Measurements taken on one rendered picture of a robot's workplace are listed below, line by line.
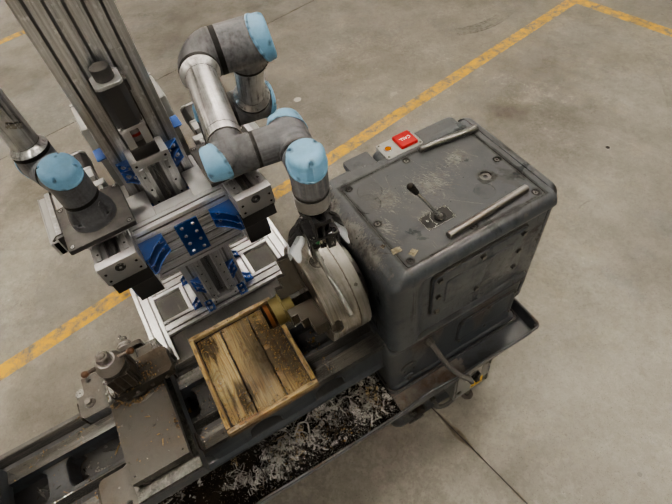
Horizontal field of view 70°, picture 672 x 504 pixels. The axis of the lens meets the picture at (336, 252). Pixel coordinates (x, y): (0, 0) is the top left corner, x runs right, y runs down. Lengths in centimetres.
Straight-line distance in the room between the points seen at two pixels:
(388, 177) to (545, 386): 145
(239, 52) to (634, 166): 281
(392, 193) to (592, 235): 187
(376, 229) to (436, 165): 30
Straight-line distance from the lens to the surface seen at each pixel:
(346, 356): 157
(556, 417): 251
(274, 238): 270
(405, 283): 125
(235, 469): 187
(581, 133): 373
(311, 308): 138
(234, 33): 127
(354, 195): 142
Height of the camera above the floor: 229
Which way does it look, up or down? 53 degrees down
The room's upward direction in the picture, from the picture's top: 10 degrees counter-clockwise
